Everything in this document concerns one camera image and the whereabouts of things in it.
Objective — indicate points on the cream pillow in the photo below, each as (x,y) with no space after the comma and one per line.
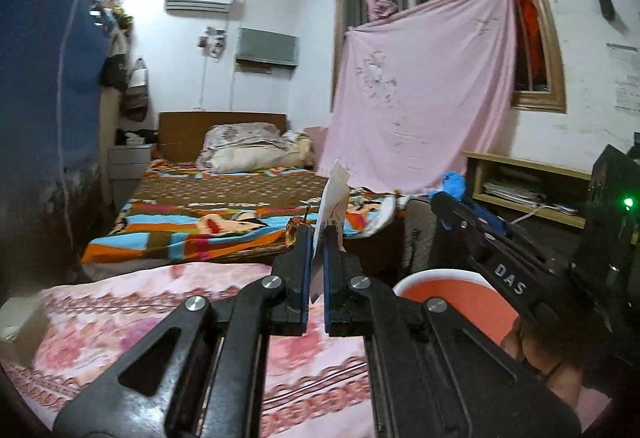
(250,161)

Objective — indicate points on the blue dotted fabric wardrobe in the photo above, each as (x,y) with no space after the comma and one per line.
(45,93)

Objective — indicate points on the white wall paper sheet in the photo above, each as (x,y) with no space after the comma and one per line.
(625,78)

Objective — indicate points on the red orange wrapper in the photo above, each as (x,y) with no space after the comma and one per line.
(295,230)

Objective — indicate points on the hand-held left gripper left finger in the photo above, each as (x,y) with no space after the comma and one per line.
(304,278)

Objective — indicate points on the brown colourful patterned bedspread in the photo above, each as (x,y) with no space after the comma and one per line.
(215,198)

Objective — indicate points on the grey covered wall television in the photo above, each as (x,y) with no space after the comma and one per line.
(267,46)

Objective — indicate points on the brown checked bag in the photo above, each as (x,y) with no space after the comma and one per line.
(420,238)

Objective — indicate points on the white paper scrap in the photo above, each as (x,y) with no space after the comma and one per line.
(336,198)

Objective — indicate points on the pink hanging sheet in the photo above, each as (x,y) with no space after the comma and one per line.
(430,93)

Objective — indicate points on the hanging bags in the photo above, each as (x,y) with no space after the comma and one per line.
(136,91)

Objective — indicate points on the red basin with white rim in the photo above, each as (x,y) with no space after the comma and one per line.
(450,298)

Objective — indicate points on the black wall object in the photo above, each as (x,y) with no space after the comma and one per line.
(605,1)

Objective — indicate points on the beige tissue pack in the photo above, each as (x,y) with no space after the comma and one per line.
(20,333)

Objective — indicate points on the tissue box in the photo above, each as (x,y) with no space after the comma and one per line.
(136,138)

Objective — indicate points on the red hanging cloth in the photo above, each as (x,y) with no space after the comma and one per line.
(527,18)

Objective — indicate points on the white wall air conditioner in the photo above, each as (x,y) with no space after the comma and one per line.
(197,5)

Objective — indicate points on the stack of papers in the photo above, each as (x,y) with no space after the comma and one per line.
(510,192)

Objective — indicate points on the black handbag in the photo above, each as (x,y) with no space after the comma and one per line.
(114,66)

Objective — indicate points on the folded cream quilt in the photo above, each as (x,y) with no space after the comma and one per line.
(300,146)

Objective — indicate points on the white nightstand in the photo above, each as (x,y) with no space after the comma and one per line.
(130,168)

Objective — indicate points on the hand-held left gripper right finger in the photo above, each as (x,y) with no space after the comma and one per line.
(334,288)

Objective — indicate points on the person's right hand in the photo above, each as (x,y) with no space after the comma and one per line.
(555,373)

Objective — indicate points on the pink floral blanket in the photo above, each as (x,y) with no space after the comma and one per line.
(140,313)

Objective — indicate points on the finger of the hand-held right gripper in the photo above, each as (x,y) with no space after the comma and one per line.
(485,215)
(460,228)

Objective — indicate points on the brown wooden headboard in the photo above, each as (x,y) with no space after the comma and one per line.
(185,133)

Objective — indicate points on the wooden shelf desk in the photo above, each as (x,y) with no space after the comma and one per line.
(525,163)

